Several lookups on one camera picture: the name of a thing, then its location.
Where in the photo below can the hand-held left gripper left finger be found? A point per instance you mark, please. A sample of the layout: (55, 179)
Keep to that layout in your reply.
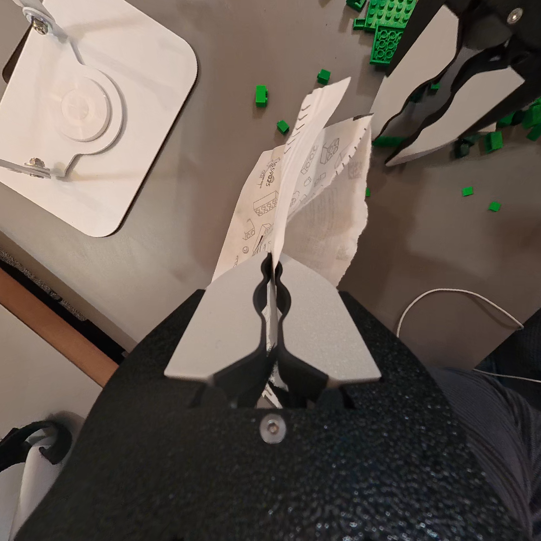
(219, 334)

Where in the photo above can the person's dark ribbed clothing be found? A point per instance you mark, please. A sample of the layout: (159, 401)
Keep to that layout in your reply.
(507, 422)

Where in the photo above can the white printed paper bag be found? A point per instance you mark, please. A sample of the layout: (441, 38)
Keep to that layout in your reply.
(321, 219)

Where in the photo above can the grey desk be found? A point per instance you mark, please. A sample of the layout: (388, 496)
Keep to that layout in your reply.
(219, 34)

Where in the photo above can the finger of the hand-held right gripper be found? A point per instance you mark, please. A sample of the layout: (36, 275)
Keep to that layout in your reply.
(418, 63)
(477, 110)

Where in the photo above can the cluster of green lego bricks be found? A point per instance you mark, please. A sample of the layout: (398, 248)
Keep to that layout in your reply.
(492, 141)

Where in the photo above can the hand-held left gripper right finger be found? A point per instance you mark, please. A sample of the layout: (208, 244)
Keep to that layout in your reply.
(334, 334)

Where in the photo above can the grey table with wooden edge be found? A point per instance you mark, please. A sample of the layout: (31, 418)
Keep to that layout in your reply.
(42, 367)

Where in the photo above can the green angled lego piece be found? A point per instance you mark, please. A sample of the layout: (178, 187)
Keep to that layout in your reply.
(363, 24)

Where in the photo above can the green rectangular lego plate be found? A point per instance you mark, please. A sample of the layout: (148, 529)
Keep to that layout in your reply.
(386, 44)

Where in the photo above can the green lego plate build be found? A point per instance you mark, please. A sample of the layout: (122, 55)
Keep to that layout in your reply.
(393, 10)

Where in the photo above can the small green lego plate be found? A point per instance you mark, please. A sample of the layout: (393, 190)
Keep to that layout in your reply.
(356, 3)

